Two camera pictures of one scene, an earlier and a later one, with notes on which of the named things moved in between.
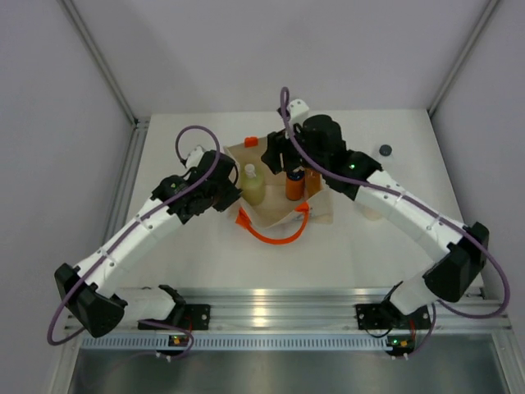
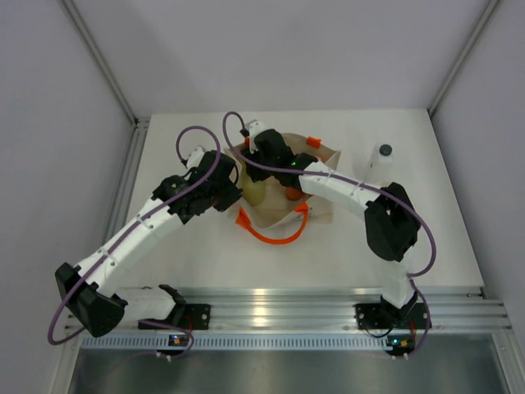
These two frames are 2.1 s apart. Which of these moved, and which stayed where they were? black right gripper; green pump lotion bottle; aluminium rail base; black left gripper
Moved: black right gripper
Stayed: black left gripper; green pump lotion bottle; aluminium rail base
